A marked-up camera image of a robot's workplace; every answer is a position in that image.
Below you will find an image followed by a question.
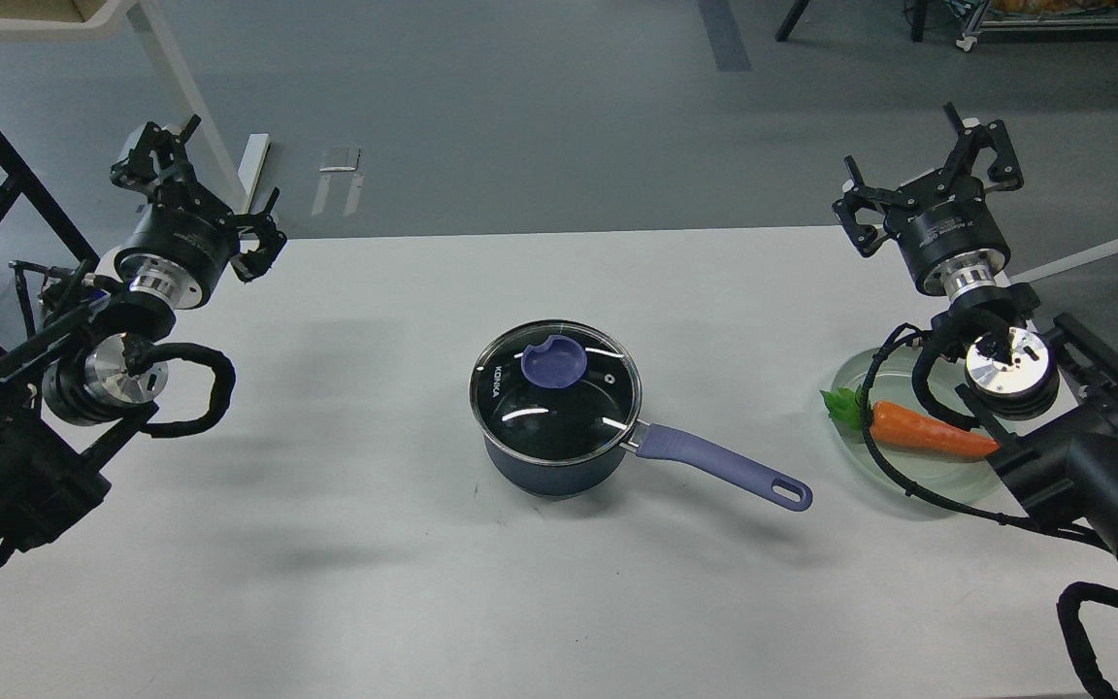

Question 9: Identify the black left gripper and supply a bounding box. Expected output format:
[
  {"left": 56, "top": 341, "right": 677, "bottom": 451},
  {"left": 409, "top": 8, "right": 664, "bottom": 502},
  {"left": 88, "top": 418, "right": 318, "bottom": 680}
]
[{"left": 111, "top": 115, "right": 288, "bottom": 310}]

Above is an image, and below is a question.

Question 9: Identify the white table frame leg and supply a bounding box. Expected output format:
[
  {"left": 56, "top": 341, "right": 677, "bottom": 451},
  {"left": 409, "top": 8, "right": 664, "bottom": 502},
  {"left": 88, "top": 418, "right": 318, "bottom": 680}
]
[{"left": 0, "top": 1, "right": 271, "bottom": 214}]

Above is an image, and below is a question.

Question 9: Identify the clear glass plate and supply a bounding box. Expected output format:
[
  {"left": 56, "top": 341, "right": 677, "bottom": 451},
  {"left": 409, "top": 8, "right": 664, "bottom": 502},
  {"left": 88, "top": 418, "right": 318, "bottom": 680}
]
[{"left": 821, "top": 347, "right": 1002, "bottom": 506}]

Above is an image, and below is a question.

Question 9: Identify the blue pot with purple handle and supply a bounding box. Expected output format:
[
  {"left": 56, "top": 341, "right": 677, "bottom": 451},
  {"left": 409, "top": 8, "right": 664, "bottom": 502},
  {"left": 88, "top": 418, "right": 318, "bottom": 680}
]
[{"left": 468, "top": 319, "right": 813, "bottom": 512}]

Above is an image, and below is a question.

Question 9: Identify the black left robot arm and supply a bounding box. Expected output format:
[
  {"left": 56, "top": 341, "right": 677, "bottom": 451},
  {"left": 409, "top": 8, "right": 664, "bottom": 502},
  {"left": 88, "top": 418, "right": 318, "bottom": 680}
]
[{"left": 0, "top": 116, "right": 287, "bottom": 568}]

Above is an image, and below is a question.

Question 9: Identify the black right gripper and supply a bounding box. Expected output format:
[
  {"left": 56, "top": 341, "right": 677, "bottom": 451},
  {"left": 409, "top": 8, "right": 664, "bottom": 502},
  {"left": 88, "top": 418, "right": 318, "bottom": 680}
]
[{"left": 833, "top": 102, "right": 1024, "bottom": 296}]

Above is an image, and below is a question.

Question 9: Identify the metal wheeled cart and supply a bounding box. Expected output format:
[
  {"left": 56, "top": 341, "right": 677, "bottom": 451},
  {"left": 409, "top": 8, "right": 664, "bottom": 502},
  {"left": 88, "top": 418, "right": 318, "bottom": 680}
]
[{"left": 904, "top": 1, "right": 1118, "bottom": 51}]

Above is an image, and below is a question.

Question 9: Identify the glass pot lid purple knob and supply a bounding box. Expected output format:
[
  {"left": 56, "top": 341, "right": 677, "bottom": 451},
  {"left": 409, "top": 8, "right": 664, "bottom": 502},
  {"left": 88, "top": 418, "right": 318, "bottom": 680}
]
[{"left": 468, "top": 319, "right": 642, "bottom": 463}]

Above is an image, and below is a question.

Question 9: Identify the orange toy carrot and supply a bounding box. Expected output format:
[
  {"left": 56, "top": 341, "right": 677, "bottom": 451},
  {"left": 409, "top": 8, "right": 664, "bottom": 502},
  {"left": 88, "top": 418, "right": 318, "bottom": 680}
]
[{"left": 819, "top": 386, "right": 999, "bottom": 460}]

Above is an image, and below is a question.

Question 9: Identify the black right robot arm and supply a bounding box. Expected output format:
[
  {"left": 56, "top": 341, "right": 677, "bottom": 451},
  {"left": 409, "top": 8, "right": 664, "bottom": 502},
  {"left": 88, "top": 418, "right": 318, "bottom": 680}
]
[{"left": 822, "top": 105, "right": 1118, "bottom": 698}]

